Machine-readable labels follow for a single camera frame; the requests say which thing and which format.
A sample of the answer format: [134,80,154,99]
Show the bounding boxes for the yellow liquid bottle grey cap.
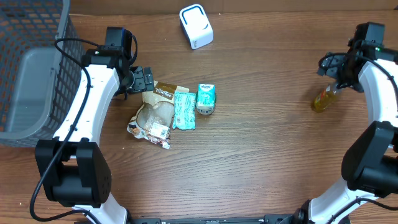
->
[312,82,341,113]

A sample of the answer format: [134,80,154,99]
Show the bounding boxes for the brown printed snack pouch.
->
[127,81,189,149]

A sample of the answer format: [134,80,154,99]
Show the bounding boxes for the mint green snack packet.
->
[172,91,196,130]

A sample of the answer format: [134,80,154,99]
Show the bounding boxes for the green white Knorr container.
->
[196,93,216,115]

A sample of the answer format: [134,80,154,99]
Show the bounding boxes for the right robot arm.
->
[263,22,397,223]

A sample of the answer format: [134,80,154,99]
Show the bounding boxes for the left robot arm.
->
[29,27,154,223]

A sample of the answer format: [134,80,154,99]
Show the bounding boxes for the white barcode scanner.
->
[179,4,214,50]

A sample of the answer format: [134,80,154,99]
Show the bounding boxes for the dark grey mesh basket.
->
[1,0,85,147]

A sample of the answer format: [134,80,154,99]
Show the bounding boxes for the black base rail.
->
[73,213,299,224]

